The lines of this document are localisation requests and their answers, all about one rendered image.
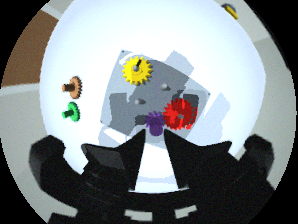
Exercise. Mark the yellow gear with black stripe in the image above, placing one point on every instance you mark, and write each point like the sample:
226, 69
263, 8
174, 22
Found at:
143, 69

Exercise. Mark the purple gear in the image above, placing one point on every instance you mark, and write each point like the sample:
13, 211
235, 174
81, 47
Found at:
155, 123

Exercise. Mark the green gear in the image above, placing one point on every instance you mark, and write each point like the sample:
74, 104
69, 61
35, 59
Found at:
73, 111

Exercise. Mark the orange gear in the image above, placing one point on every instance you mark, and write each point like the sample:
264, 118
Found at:
74, 87

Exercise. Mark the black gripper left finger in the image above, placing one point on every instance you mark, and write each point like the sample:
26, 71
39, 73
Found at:
127, 157

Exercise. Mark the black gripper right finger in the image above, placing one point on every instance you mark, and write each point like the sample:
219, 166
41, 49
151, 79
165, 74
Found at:
187, 157

